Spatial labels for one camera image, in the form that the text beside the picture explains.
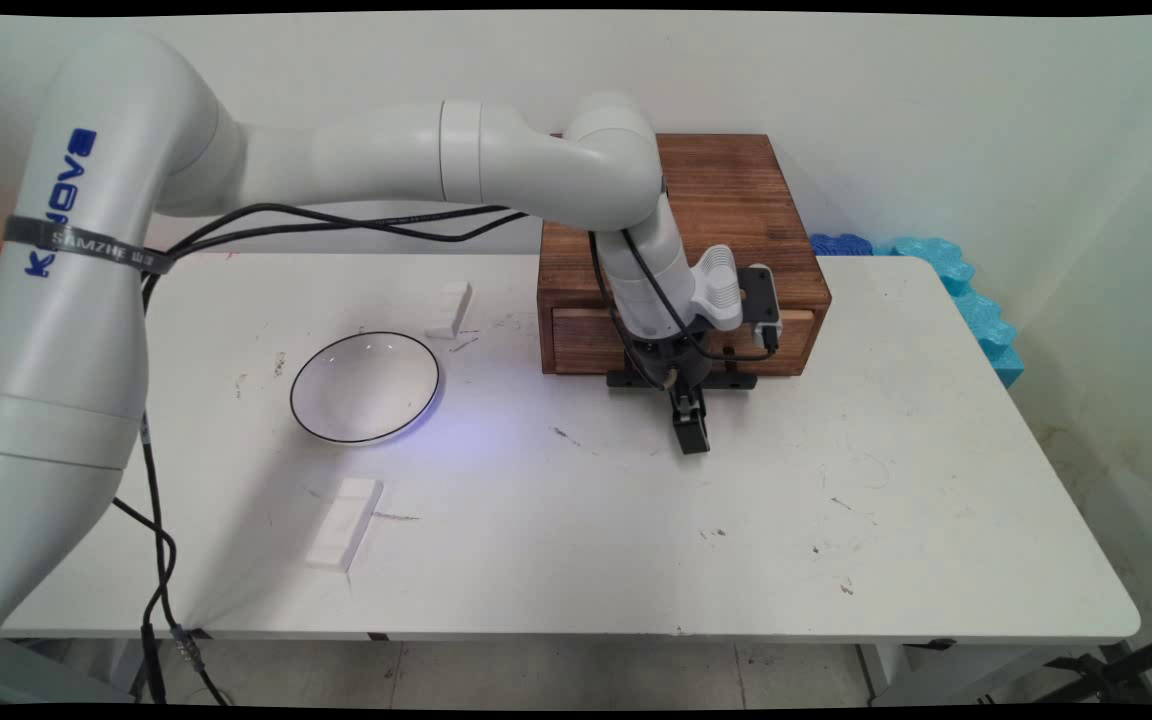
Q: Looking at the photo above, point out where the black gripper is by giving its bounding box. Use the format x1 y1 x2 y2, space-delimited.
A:
621 326 715 457

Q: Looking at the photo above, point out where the wooden drawer with black handle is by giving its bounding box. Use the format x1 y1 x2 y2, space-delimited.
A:
551 307 817 391

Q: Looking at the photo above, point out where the brown wooden drawer cabinet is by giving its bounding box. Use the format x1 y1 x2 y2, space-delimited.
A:
537 133 833 379

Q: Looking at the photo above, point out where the small white foam block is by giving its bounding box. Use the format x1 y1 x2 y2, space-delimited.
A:
424 281 475 341

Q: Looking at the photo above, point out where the cyan foam piece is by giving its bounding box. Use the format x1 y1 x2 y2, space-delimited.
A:
876 237 1025 389

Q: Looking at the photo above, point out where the white bowl with black rim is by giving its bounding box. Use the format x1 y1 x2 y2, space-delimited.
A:
290 331 442 446

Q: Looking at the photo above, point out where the long white foam block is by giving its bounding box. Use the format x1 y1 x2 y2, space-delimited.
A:
306 478 385 574

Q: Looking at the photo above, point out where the black metal stand leg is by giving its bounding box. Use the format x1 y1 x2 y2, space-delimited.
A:
1041 627 1152 706

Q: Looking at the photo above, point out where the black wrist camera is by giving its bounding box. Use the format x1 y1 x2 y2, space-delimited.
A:
736 264 783 353

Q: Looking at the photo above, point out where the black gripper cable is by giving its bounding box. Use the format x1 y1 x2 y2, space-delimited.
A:
111 210 682 706

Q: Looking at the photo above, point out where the black camera cable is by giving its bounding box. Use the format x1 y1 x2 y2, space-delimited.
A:
136 203 782 706

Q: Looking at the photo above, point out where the grey velcro cable strap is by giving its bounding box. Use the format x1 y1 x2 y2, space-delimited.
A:
4 215 177 277

